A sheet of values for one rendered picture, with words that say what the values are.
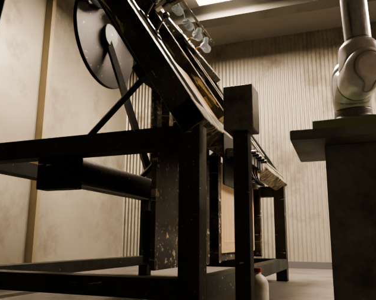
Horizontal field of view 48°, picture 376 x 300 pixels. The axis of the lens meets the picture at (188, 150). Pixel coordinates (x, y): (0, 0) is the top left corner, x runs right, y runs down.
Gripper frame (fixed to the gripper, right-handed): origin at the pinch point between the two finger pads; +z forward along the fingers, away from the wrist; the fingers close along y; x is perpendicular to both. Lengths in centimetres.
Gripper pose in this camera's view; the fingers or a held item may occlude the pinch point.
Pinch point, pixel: (161, 5)
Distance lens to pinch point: 217.5
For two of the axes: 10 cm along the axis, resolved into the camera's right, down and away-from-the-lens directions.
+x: 3.7, 2.0, 9.1
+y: 4.9, 7.9, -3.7
